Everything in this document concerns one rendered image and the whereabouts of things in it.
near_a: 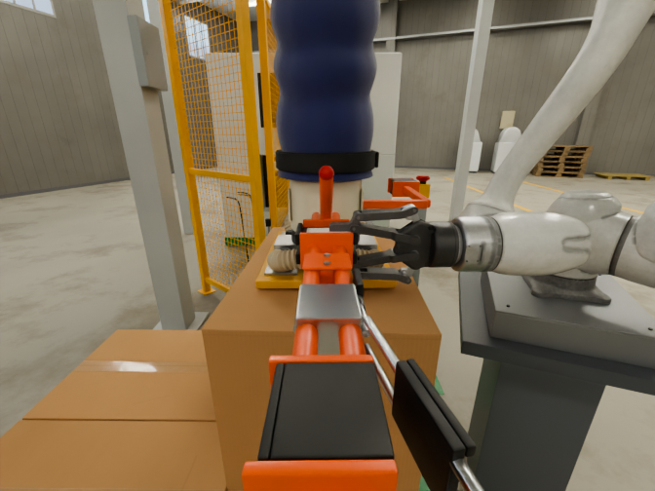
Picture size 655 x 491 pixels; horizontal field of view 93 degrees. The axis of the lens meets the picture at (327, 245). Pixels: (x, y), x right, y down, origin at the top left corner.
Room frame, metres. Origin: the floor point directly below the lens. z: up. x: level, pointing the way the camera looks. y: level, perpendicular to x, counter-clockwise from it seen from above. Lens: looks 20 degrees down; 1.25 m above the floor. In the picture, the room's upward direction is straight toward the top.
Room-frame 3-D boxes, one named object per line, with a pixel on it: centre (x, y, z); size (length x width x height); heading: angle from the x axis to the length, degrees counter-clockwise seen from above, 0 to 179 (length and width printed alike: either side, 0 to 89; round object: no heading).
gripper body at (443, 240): (0.48, -0.16, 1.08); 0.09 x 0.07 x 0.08; 91
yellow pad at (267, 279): (0.74, 0.10, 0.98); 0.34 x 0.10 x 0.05; 1
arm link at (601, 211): (0.80, -0.67, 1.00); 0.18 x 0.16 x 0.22; 39
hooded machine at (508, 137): (10.37, -5.77, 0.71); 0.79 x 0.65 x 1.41; 69
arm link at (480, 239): (0.48, -0.23, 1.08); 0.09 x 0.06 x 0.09; 1
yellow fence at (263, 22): (2.86, 0.41, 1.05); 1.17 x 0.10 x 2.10; 179
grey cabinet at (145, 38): (1.84, 0.91, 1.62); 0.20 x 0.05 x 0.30; 179
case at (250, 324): (0.73, 0.00, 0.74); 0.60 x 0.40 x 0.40; 178
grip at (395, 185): (1.04, -0.25, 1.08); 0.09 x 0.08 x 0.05; 91
